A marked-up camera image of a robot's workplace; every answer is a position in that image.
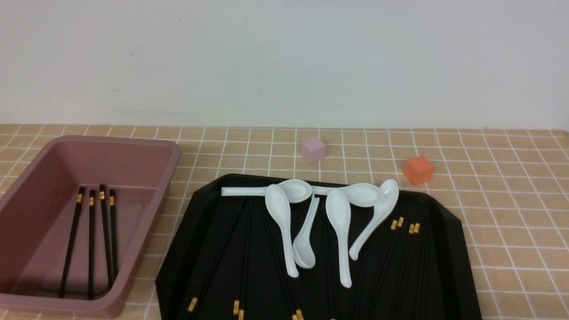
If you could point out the black chopstick tray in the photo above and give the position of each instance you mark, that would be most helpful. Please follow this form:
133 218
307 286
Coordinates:
296 302
243 265
271 271
247 286
212 267

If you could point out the pink cube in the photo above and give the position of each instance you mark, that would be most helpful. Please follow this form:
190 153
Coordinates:
313 150

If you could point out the white spoon far left horizontal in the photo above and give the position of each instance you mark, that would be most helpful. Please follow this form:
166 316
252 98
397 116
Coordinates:
296 191

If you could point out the white spoon horizontal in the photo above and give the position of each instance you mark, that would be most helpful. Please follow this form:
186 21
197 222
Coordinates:
296 191
362 195

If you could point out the white spoon left vertical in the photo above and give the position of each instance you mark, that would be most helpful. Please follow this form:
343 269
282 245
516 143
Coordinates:
279 209

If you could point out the white spoon vertical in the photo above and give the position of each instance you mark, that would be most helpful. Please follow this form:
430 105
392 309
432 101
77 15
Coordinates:
338 212
279 209

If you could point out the white spoon centre vertical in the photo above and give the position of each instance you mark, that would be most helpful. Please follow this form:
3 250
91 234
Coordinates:
338 212

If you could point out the white spoon horizontal right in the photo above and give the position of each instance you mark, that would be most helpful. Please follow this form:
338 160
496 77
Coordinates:
362 195

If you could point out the white spoon small middle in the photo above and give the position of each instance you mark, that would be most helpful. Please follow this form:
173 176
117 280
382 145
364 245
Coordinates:
303 254

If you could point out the white spoon far right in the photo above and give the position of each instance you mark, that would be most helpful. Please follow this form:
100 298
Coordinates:
390 192

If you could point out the black plastic tray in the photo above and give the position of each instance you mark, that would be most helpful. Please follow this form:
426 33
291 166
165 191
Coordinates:
445 288

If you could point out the orange cube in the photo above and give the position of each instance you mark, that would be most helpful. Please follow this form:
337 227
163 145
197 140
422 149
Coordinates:
419 170

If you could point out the black chopstick in bin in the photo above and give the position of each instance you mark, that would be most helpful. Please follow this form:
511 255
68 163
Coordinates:
71 241
91 241
114 243
104 215

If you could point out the pink plastic bin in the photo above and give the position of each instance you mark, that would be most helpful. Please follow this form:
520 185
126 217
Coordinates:
36 215

